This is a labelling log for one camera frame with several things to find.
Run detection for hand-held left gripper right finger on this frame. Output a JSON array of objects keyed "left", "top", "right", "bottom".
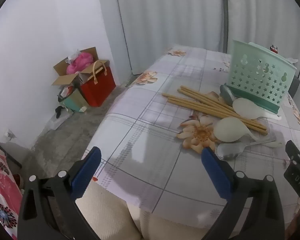
[{"left": 201, "top": 147, "right": 285, "bottom": 240}]

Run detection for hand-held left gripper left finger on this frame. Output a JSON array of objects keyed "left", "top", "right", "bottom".
[{"left": 17, "top": 146, "right": 102, "bottom": 240}]

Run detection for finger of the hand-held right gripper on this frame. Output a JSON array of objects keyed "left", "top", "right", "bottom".
[{"left": 286, "top": 140, "right": 300, "bottom": 165}]

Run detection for cream plastic rice paddle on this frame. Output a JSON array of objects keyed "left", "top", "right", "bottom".
[{"left": 213, "top": 117, "right": 258, "bottom": 143}]

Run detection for white plastic rice paddle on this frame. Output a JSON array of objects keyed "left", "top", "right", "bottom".
[{"left": 232, "top": 97, "right": 282, "bottom": 121}]

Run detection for pile of wooden chopsticks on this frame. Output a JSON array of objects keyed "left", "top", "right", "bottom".
[{"left": 161, "top": 85, "right": 268, "bottom": 135}]

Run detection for metal spoon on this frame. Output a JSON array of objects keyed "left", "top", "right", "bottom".
[
  {"left": 219, "top": 84, "right": 237, "bottom": 107},
  {"left": 216, "top": 139, "right": 277, "bottom": 161}
]

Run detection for green plastic utensil basket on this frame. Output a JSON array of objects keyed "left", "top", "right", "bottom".
[{"left": 225, "top": 39, "right": 297, "bottom": 113}]

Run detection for cream fleece pants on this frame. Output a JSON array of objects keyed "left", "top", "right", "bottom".
[{"left": 76, "top": 184, "right": 215, "bottom": 240}]

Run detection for grey cabinet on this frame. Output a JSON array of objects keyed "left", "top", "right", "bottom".
[{"left": 289, "top": 77, "right": 300, "bottom": 98}]

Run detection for floral checked tablecloth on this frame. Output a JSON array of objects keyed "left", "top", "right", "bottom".
[{"left": 84, "top": 45, "right": 300, "bottom": 230}]

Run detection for teal bag on floor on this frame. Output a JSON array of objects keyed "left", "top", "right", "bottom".
[{"left": 58, "top": 85, "right": 88, "bottom": 113}]

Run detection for pink floral blanket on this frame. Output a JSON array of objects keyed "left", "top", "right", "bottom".
[{"left": 0, "top": 144, "right": 23, "bottom": 240}]

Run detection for red tote bag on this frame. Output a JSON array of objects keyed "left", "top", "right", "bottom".
[{"left": 79, "top": 60, "right": 116, "bottom": 107}]

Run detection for cardboard box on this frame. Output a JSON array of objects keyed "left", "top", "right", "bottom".
[{"left": 52, "top": 47, "right": 110, "bottom": 87}]

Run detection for pink plastic bag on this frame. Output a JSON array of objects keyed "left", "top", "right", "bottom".
[{"left": 66, "top": 52, "right": 94, "bottom": 75}]

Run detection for clear plastic bag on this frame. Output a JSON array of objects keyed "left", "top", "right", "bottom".
[{"left": 66, "top": 51, "right": 80, "bottom": 64}]

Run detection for white curtain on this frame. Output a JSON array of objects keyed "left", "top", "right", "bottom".
[{"left": 96, "top": 0, "right": 300, "bottom": 75}]

